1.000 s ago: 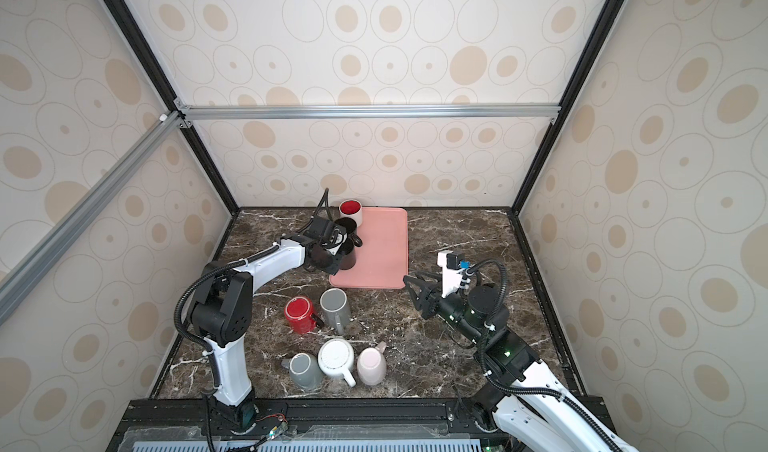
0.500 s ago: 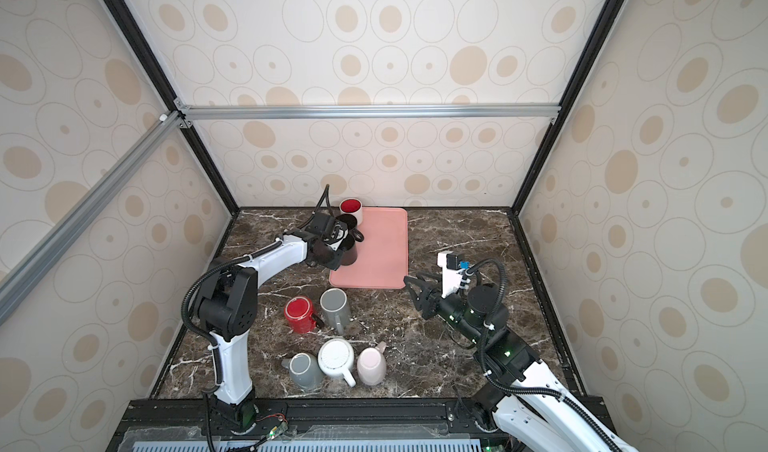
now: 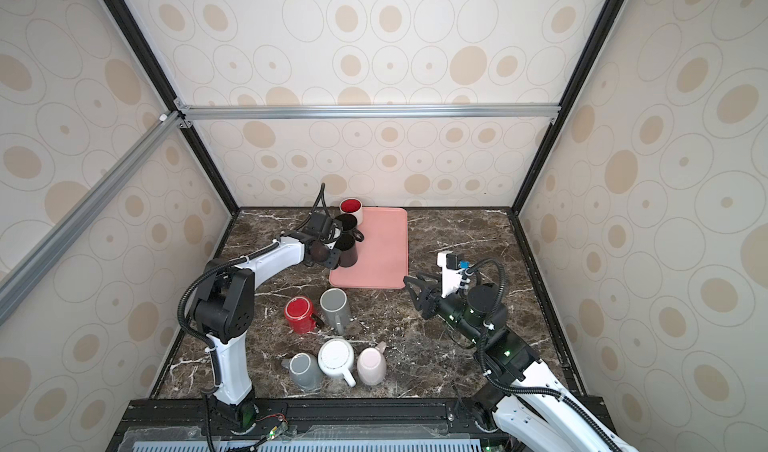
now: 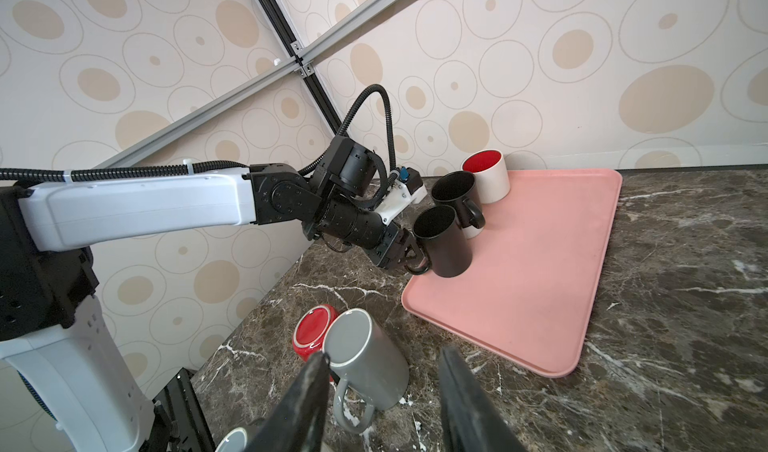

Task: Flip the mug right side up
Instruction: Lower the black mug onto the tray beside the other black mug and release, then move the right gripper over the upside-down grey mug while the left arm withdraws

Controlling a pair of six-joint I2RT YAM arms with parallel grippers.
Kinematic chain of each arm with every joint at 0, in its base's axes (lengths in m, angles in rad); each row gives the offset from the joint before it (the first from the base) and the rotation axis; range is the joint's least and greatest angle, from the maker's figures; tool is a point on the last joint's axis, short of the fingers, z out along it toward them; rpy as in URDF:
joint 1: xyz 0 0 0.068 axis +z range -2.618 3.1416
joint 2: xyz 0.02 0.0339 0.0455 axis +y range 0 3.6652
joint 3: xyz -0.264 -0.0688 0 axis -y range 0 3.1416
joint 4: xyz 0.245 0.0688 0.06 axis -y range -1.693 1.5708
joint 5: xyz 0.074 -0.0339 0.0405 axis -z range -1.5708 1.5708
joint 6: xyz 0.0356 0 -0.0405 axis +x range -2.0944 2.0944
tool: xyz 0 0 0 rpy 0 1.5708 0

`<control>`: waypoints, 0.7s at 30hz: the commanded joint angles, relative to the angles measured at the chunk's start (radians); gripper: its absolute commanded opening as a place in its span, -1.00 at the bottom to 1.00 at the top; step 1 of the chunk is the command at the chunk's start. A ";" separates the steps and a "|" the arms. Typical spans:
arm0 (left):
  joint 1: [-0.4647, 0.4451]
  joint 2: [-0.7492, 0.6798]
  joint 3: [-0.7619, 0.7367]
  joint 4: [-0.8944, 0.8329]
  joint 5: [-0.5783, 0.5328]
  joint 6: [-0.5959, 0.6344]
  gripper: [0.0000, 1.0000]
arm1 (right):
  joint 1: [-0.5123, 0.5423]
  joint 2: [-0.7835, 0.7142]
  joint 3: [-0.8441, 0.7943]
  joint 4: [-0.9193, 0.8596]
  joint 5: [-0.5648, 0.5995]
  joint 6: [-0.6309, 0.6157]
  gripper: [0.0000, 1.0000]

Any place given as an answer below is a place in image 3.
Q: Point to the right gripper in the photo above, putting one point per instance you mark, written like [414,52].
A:
[431,299]

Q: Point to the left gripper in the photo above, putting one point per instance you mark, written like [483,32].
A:
[333,262]

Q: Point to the white mug red inside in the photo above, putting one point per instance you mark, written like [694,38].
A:
[354,207]

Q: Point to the black mug white rim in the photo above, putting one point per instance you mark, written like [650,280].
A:
[346,247]

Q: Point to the grey mug row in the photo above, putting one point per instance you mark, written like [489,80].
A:
[304,371]
[336,309]

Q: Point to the pink mug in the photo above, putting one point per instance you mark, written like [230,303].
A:
[371,365]

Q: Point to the black and white mug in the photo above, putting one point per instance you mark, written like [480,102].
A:
[349,225]

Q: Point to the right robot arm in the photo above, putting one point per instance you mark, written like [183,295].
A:
[540,398]

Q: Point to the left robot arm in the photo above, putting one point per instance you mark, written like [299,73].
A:
[218,307]

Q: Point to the large white ribbed mug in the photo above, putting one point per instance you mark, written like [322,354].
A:
[336,360]

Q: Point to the grey mug front row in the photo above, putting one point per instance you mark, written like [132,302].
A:
[304,371]

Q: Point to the pink plastic tray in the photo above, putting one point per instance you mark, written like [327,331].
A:
[382,255]

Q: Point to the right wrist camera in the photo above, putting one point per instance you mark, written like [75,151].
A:
[453,272]

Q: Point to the horizontal aluminium frame bar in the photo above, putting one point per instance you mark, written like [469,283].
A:
[375,111]

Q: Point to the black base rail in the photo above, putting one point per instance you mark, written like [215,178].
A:
[324,424]

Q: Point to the left aluminium frame bar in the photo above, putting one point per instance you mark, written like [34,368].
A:
[37,263]

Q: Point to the black left corner post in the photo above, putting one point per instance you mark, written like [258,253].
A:
[132,33]

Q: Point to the black corner post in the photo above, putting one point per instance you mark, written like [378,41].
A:
[594,44]
[132,33]

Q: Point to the black right corner post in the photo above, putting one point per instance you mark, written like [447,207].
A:
[594,44]

